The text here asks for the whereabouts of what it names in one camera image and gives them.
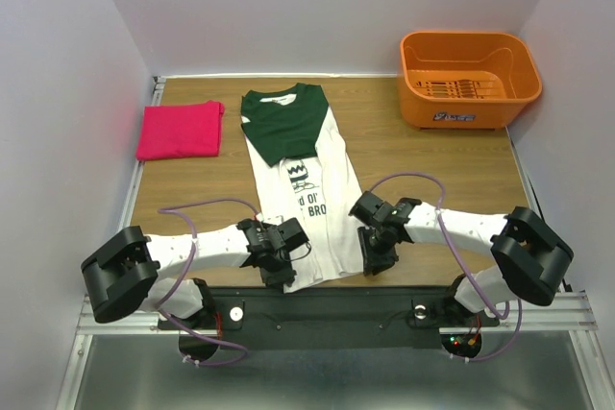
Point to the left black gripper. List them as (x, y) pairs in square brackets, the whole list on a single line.
[(284, 274)]

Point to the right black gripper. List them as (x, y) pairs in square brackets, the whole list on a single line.
[(372, 258)]

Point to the white green-sleeved t-shirt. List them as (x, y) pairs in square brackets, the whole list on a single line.
[(302, 171)]

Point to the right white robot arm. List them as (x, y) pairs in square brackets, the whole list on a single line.
[(531, 259)]

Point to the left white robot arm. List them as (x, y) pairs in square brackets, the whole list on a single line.
[(138, 272)]

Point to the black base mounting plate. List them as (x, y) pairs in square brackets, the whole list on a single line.
[(364, 317)]

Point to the folded pink t-shirt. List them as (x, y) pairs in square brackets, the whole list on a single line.
[(184, 131)]

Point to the orange plastic basket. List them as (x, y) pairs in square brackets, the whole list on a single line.
[(465, 80)]

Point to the aluminium table frame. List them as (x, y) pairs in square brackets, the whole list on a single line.
[(482, 171)]

